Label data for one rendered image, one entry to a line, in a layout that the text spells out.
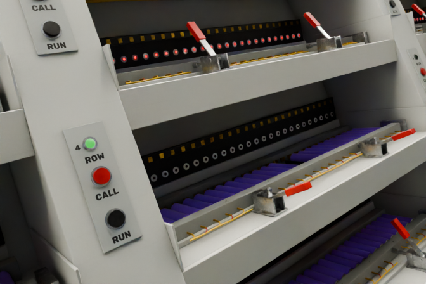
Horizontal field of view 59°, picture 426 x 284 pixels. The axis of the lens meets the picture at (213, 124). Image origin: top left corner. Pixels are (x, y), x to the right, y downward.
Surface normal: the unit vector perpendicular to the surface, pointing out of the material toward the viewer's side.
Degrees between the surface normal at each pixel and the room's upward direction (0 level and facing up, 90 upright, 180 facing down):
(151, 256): 90
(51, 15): 90
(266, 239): 105
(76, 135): 90
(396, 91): 90
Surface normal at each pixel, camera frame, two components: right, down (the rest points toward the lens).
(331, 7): -0.77, 0.22
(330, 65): 0.60, -0.04
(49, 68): 0.52, -0.29
